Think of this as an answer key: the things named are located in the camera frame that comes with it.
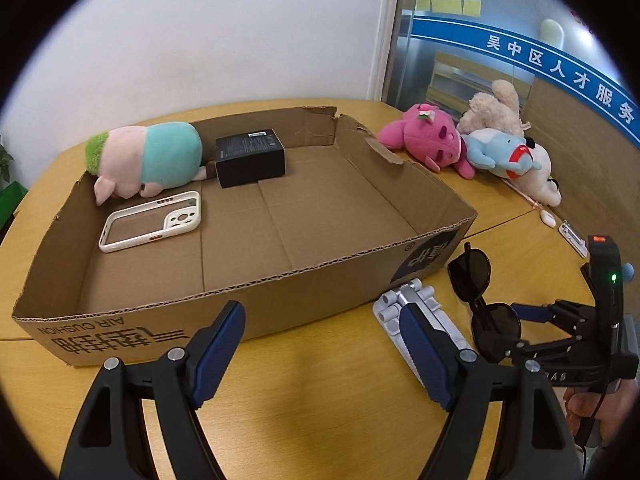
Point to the white earbuds case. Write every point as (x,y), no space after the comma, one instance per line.
(547,217)

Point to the grey door frame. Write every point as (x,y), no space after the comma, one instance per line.
(390,35)

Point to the yellow sticky note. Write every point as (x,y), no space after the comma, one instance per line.
(446,4)
(425,3)
(471,7)

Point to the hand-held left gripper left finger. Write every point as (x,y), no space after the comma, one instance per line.
(220,355)

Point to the blue plush with red stripe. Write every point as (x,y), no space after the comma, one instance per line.
(495,152)

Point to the cardboard box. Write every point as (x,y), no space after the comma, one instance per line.
(300,220)

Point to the person's right hand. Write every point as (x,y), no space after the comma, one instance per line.
(620,410)

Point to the wooden desk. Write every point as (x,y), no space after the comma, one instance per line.
(325,410)

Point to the pink plush bear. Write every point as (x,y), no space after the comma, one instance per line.
(425,135)

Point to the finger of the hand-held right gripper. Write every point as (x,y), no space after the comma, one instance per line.
(550,350)
(530,312)

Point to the beige plush toy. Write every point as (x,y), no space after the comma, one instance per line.
(492,110)

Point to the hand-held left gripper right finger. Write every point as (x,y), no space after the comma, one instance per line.
(425,355)

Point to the blue banner strip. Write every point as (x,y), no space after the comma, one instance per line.
(500,35)

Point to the black box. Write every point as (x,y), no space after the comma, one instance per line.
(250,160)

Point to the pink pig plush teal shirt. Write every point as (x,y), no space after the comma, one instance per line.
(165,152)

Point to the white plush dog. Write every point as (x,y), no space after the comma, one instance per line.
(542,170)

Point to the white folding phone stand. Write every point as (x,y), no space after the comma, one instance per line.
(395,310)
(572,235)

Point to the black sunglasses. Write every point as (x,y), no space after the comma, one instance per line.
(470,270)

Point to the white phone case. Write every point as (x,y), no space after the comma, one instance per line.
(185,220)

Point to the pink pen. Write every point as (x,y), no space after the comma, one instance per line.
(525,197)

